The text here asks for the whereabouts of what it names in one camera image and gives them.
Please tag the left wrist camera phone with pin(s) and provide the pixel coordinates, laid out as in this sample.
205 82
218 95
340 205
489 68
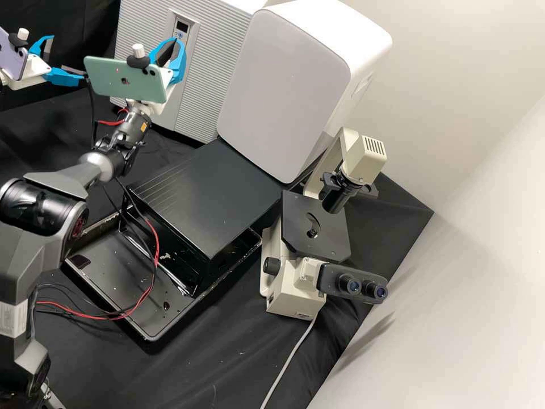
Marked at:
10 61

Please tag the cream microscope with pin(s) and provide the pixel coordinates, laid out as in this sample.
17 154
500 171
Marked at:
294 294

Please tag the black tray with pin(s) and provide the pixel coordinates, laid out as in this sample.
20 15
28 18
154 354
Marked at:
119 272

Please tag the incubator door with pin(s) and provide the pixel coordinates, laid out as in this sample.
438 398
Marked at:
204 64

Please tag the right wrist camera phone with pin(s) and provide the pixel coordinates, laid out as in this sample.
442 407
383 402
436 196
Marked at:
123 81

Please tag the black platform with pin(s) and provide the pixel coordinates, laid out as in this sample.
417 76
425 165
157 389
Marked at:
204 200

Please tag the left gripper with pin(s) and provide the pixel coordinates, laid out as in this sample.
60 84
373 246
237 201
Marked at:
36 67

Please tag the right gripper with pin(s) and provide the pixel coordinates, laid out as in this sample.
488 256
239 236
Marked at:
147 107

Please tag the wrist camera phone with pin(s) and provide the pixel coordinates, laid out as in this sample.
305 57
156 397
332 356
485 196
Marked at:
123 81
10 61

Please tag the white incubator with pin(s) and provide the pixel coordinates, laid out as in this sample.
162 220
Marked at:
242 3

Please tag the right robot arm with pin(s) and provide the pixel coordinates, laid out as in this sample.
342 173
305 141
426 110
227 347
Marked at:
55 200

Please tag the white box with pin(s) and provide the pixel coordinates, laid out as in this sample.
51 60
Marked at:
289 93

